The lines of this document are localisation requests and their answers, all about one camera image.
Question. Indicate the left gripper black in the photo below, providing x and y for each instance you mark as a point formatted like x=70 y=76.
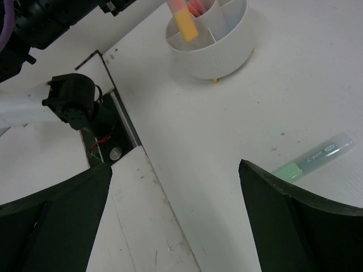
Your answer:
x=37 y=24

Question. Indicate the white round divided organizer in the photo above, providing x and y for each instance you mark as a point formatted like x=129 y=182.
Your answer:
x=224 y=44

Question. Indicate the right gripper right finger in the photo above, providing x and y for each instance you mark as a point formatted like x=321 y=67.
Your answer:
x=297 y=230

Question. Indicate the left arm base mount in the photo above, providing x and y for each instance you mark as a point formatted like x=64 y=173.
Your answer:
x=120 y=139

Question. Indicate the orange yellow highlighter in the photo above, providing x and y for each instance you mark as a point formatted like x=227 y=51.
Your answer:
x=183 y=19

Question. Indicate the orange red marker pen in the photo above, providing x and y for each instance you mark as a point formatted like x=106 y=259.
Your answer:
x=196 y=8

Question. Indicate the green highlighter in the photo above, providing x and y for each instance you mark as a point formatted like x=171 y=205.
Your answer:
x=315 y=158

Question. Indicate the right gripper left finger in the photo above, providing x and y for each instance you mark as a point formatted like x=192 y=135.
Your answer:
x=55 y=228

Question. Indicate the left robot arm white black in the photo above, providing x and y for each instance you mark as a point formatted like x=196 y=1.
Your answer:
x=69 y=98

